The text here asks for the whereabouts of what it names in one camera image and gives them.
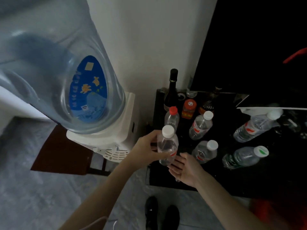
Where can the person's right hand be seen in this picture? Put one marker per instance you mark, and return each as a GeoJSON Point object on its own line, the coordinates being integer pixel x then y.
{"type": "Point", "coordinates": [189, 171]}

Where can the person's right thumb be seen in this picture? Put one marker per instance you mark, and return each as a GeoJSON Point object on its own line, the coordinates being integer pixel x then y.
{"type": "Point", "coordinates": [185, 155]}

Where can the person's right black shoe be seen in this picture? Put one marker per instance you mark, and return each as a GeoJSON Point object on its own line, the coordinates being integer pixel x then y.
{"type": "Point", "coordinates": [172, 217]}

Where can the water bottle green-marked cap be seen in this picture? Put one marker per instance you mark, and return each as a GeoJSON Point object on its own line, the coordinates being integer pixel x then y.
{"type": "Point", "coordinates": [244, 156]}

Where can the person's left thumb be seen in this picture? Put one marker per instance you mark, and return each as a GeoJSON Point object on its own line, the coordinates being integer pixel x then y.
{"type": "Point", "coordinates": [163, 155]}

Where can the person's left black shoe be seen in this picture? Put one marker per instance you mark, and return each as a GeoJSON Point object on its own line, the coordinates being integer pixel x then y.
{"type": "Point", "coordinates": [151, 211]}

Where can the white water dispenser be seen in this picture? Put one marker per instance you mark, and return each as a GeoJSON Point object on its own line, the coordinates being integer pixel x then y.
{"type": "Point", "coordinates": [115, 138]}

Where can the person's left forearm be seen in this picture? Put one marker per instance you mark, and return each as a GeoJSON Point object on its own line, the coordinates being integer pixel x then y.
{"type": "Point", "coordinates": [100, 196]}

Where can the person's right little finger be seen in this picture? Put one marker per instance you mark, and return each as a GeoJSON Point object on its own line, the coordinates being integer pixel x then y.
{"type": "Point", "coordinates": [179, 178]}

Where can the clear white-capped water bottle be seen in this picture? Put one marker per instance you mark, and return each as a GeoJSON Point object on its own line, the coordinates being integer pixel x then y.
{"type": "Point", "coordinates": [205, 152]}
{"type": "Point", "coordinates": [168, 147]}
{"type": "Point", "coordinates": [201, 126]}
{"type": "Point", "coordinates": [255, 126]}

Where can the small clear glass jar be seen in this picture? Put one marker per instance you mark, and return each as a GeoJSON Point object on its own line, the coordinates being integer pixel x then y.
{"type": "Point", "coordinates": [191, 93]}

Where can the orange-lidded sauce jar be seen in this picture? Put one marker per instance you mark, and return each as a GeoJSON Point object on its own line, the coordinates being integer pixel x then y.
{"type": "Point", "coordinates": [189, 108]}

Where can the small dark round lid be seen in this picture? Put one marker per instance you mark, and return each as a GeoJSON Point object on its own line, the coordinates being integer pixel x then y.
{"type": "Point", "coordinates": [181, 96]}

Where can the dark brown wooden stool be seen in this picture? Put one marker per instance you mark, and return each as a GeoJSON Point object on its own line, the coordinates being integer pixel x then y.
{"type": "Point", "coordinates": [62, 153]}

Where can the person's black shoe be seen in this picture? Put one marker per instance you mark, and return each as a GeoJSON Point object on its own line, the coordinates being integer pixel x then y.
{"type": "Point", "coordinates": [151, 211]}
{"type": "Point", "coordinates": [172, 217]}

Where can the dark glass wine bottle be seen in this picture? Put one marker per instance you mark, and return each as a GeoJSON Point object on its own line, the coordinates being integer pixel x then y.
{"type": "Point", "coordinates": [171, 93]}

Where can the red blurred object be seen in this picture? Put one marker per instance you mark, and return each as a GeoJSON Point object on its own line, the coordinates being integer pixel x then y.
{"type": "Point", "coordinates": [280, 213]}

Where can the white flat tray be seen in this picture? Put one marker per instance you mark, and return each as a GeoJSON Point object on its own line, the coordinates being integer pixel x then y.
{"type": "Point", "coordinates": [254, 110]}

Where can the person's right middle finger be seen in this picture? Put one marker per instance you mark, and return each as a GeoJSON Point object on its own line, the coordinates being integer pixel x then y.
{"type": "Point", "coordinates": [174, 167]}

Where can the black television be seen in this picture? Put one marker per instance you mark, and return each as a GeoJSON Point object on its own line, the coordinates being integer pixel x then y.
{"type": "Point", "coordinates": [251, 45]}

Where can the black table cabinet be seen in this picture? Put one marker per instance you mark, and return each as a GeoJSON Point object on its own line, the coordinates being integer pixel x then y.
{"type": "Point", "coordinates": [239, 177]}

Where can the large blue water jug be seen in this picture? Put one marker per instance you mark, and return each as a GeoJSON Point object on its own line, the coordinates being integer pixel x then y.
{"type": "Point", "coordinates": [48, 69]}

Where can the person's right forearm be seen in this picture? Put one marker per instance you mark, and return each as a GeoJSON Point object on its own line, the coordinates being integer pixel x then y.
{"type": "Point", "coordinates": [227, 203]}

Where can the person's left hand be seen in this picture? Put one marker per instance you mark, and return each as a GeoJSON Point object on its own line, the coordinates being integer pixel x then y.
{"type": "Point", "coordinates": [141, 152]}

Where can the dark sauce bottle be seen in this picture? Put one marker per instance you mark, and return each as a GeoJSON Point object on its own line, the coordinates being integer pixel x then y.
{"type": "Point", "coordinates": [208, 104]}

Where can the clear red-capped water bottle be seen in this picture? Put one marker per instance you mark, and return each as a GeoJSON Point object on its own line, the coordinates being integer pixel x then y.
{"type": "Point", "coordinates": [172, 118]}

